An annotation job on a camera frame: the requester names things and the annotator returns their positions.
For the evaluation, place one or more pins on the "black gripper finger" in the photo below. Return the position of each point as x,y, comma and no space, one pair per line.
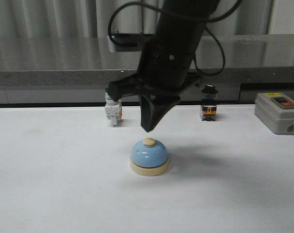
149,113
159,108

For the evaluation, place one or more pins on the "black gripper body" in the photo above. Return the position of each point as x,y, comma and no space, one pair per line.
160,72

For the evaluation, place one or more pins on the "blue and cream call bell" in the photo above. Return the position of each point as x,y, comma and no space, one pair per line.
149,157

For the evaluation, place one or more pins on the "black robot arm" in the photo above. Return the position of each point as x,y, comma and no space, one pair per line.
177,30

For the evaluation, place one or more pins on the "grey stone counter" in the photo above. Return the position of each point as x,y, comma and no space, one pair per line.
75,71

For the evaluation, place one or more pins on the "grey curtain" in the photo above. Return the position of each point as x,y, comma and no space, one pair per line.
89,18

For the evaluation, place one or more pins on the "green pushbutton switch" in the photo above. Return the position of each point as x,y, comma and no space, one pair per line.
113,109

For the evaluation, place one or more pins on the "black selector switch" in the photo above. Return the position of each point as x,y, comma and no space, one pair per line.
208,103

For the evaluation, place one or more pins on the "grey on off switch box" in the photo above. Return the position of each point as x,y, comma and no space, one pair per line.
276,111

